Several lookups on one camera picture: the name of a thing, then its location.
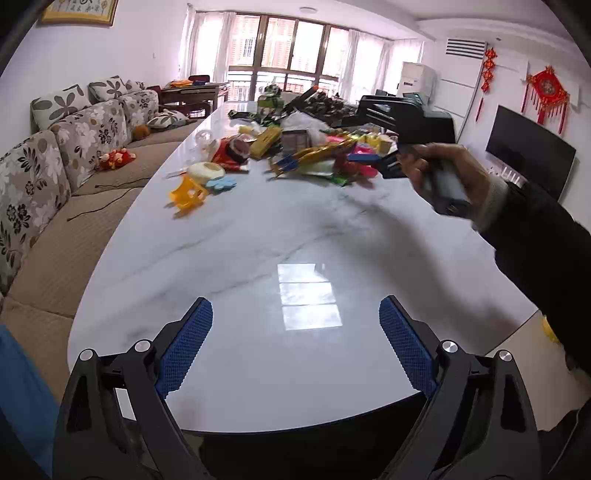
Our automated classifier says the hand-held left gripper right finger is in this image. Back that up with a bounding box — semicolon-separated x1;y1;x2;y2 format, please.
379;295;542;480

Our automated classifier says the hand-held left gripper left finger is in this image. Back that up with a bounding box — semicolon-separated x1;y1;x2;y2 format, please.
52;298;215;480

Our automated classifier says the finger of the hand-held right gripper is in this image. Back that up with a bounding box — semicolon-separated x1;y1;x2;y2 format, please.
332;95;404;131
376;154;411;180

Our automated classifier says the person's right forearm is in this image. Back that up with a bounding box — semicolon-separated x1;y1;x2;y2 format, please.
471;178;591;435

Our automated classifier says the person's right hand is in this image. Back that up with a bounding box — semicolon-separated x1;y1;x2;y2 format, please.
397;143;491;222

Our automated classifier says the pink plastic toy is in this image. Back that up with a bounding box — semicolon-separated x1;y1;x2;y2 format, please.
346;144;382;178

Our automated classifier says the white standing air conditioner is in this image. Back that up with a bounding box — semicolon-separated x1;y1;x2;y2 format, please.
397;61;438;100

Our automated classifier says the dark basket of items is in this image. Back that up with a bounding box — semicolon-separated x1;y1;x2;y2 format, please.
288;90;358;125

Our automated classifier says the red knot hanging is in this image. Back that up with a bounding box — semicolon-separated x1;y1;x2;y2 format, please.
475;46;499;117

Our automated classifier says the gold foil wrapper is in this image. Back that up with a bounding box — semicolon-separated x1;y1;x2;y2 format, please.
268;141;358;176

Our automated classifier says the white plastic bag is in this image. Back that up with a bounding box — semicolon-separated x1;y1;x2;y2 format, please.
279;112;328;134

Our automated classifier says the grey carton box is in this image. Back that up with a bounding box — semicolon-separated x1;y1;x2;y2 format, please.
281;129;310;153

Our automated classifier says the black television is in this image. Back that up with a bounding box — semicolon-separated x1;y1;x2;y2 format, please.
486;105;578;201

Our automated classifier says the green bottle pack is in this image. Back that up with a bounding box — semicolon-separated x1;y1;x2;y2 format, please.
257;83;283;116

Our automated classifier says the large window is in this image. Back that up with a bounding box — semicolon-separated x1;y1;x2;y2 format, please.
228;14;352;100

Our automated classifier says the yellow box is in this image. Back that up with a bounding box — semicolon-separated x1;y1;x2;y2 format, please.
249;127;283;160

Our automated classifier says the yellow plastic toy piece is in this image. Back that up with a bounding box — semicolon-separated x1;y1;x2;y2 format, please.
168;175;209;214

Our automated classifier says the red packet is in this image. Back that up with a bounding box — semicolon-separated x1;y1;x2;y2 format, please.
210;137;250;172

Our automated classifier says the person's blue pants leg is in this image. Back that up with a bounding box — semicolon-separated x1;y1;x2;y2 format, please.
0;323;58;480

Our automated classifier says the cream tape roll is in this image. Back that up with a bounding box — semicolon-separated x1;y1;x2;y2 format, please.
188;162;227;183

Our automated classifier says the floral beige sofa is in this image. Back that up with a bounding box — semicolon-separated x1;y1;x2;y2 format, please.
0;88;218;398

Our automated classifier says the wooden side table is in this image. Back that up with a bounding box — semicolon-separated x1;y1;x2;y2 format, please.
159;82;232;118

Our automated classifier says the red plush toy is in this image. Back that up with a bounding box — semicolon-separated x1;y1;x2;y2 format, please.
97;148;138;171

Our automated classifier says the loose floral pillow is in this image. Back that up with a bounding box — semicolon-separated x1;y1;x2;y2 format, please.
147;110;190;130

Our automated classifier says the medium floral cushion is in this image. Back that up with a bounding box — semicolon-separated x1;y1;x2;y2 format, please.
88;76;127;103

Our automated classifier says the large floral cushion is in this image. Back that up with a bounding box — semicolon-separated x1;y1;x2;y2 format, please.
30;84;93;132

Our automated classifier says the wall air vent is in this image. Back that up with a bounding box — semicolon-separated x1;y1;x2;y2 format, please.
445;38;488;58

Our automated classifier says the red diamond wall decoration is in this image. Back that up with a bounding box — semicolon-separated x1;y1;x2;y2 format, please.
521;66;571;134

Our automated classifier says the black cable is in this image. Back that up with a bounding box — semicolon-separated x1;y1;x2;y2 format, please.
65;178;153;222

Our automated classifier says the framed wall picture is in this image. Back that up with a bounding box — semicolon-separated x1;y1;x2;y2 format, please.
37;0;120;27

